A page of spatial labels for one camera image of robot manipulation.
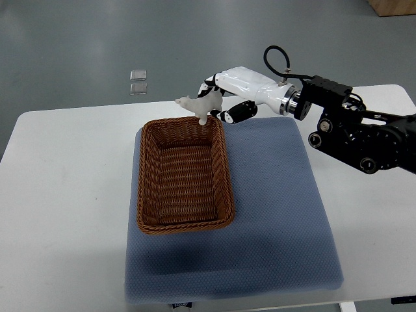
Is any black mat label tag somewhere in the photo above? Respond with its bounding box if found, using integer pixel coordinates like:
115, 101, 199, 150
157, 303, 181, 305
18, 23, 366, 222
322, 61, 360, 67
172, 302, 192, 311

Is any blue-grey padded mat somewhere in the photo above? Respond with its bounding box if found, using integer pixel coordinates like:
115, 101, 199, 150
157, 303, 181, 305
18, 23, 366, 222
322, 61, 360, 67
125, 117, 343, 304

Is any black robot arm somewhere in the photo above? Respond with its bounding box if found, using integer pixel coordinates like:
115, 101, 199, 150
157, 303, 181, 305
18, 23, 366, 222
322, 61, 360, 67
264, 60, 415, 174

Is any white toy polar bear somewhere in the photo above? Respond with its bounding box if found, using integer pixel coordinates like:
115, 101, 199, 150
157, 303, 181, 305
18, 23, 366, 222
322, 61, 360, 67
174, 91, 223, 125

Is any black table control panel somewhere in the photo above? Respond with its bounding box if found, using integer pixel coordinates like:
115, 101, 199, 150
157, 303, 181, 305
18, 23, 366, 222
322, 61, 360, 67
391, 296, 416, 305

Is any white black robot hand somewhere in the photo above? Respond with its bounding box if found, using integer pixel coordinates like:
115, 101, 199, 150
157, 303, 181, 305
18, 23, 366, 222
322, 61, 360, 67
198, 66, 300, 124

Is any wooden box corner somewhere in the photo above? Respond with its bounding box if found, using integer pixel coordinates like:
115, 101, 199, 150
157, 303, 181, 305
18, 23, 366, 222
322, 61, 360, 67
368, 0, 415, 17

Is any upper silver floor plate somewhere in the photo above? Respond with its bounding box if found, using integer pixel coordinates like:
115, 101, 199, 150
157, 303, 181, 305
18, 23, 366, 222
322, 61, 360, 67
130, 70, 147, 81

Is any brown wicker basket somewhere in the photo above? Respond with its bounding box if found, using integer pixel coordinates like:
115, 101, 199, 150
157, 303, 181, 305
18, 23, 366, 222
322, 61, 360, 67
136, 116, 235, 235

